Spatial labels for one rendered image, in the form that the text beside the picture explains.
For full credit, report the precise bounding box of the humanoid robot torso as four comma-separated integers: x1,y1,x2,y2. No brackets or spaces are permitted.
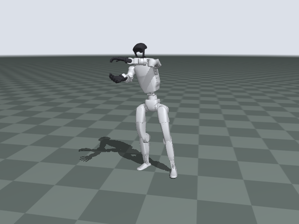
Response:
134,63,160,112

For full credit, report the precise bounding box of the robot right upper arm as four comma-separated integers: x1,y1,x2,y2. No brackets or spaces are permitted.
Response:
127,65,135,82

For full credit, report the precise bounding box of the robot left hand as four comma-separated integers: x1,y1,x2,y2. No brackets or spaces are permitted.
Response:
110,57,132,63

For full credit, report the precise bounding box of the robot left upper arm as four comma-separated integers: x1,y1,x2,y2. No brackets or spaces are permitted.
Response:
148,59,161,69

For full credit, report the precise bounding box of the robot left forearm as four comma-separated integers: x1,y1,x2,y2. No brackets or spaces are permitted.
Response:
128,58,155,66

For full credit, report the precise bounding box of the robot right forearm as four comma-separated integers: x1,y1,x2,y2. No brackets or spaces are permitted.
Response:
122,74,131,83

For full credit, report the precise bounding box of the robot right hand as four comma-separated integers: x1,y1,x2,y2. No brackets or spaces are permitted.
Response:
109,73,127,83

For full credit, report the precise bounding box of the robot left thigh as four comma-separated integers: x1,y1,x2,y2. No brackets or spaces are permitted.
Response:
157,104,171,145

